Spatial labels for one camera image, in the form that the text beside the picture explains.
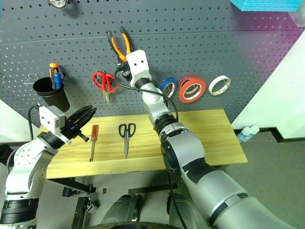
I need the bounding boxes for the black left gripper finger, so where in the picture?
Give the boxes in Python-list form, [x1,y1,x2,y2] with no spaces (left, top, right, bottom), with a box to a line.
[69,105,93,122]
[76,108,97,131]

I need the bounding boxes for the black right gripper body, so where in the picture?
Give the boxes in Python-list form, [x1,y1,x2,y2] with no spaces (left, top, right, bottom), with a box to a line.
[116,62,132,79]

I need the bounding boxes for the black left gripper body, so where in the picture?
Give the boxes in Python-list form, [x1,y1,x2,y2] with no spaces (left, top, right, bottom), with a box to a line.
[61,118,89,142]

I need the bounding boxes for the orange black needle-nose pliers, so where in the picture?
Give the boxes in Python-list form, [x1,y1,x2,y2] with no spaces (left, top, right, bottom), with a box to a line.
[106,26,133,64]

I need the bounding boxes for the red handled screwdriver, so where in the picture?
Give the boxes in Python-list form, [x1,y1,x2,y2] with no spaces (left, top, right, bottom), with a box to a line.
[89,125,99,162]

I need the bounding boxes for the dark blue handled scissors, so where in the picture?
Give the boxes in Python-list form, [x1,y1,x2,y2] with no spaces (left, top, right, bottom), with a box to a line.
[118,123,137,159]

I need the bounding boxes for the wide red tape roll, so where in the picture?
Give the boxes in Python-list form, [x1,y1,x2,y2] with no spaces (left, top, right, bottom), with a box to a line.
[178,77,207,104]

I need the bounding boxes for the black plastic cup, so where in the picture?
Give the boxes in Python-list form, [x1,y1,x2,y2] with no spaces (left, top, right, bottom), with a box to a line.
[32,76,71,113]

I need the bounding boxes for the blue tape roll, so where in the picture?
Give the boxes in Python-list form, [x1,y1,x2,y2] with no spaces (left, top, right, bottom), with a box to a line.
[158,77,179,100]

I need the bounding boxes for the black metal table leg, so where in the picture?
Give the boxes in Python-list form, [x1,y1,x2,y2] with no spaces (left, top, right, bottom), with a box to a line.
[47,177,99,229]

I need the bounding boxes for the person in black clothing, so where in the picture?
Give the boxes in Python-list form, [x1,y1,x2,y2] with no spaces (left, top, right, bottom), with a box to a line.
[0,143,14,167]

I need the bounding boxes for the grey metal pegboard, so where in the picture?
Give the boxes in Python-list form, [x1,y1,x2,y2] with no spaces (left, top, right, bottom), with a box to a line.
[0,0,305,128]

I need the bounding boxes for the round silver metal disc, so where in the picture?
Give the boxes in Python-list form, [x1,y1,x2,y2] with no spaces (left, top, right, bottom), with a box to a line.
[47,0,70,10]

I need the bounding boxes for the white tape roll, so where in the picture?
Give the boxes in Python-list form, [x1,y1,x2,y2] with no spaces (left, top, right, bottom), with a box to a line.
[208,75,231,96]

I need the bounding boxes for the black floor tape strip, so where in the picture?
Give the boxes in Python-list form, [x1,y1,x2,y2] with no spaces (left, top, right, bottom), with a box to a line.
[128,183,178,194]

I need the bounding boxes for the dark grey rounded shape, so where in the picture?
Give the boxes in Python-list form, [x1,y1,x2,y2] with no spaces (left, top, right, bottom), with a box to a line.
[166,193,196,229]
[104,193,143,229]

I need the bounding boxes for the clear plastic water bottle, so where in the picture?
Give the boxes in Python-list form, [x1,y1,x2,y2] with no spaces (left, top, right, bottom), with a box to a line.
[237,127,253,144]
[247,125,260,138]

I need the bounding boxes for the blue plastic basket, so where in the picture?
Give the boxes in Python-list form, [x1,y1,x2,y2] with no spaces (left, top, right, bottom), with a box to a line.
[230,0,305,12]

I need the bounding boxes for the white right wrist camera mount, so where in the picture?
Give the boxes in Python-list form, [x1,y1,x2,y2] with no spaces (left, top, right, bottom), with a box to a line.
[125,50,152,86]

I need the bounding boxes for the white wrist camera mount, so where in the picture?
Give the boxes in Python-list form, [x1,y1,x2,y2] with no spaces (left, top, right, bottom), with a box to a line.
[39,106,72,145]
[125,50,152,86]

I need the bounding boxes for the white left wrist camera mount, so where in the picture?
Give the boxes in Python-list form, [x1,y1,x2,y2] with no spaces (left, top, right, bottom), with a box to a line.
[39,106,72,145]

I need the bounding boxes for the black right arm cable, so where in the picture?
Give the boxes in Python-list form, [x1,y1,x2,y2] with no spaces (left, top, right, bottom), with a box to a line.
[113,68,189,229]

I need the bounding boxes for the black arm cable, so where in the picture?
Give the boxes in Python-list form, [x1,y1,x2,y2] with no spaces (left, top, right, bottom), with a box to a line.
[113,68,189,229]
[28,104,41,141]

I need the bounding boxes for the red handled scissors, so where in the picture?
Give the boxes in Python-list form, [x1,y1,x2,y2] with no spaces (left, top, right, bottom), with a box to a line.
[92,71,119,105]

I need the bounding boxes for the blue handled screwdriver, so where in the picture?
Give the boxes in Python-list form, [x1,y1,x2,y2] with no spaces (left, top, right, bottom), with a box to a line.
[53,72,63,90]

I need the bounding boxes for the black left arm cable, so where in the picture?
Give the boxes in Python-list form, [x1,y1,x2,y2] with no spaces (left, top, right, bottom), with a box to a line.
[28,104,41,141]

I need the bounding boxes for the orange black handled screwdriver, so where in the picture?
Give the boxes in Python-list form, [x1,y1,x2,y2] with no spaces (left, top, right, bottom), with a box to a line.
[49,62,59,90]

